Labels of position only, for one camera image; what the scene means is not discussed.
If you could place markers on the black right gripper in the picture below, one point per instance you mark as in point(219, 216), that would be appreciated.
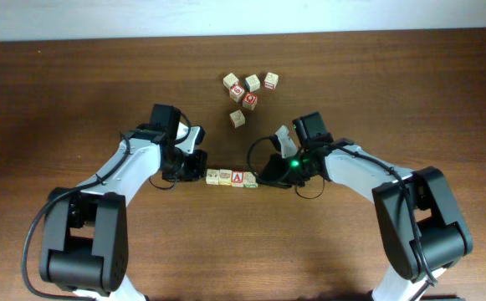
point(278, 177)

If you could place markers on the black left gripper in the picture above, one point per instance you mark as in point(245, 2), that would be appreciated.
point(196, 172)

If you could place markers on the yellow car block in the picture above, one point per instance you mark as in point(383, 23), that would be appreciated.
point(212, 176)

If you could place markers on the green edged picture block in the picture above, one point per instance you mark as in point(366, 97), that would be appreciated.
point(249, 180)

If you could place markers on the pineapple green B block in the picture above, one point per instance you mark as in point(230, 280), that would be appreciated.
point(225, 177)

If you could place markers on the red letter A block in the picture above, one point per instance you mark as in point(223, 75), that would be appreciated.
point(237, 179)

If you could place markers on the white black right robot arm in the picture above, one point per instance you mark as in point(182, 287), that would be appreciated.
point(422, 229)

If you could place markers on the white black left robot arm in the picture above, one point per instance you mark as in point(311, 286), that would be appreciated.
point(85, 250)

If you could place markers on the red E elephant block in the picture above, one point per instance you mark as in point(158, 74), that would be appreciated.
point(237, 118)

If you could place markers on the red Q block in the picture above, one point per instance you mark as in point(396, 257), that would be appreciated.
point(250, 101)

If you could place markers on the red number 6 block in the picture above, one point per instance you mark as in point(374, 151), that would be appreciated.
point(237, 92)

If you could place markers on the red bottom picture block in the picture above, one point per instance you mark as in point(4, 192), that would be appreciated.
point(271, 81)

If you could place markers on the blue H block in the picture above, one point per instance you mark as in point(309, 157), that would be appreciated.
point(252, 83)

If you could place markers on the blue E leaf block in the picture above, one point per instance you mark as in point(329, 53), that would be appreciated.
point(230, 80)

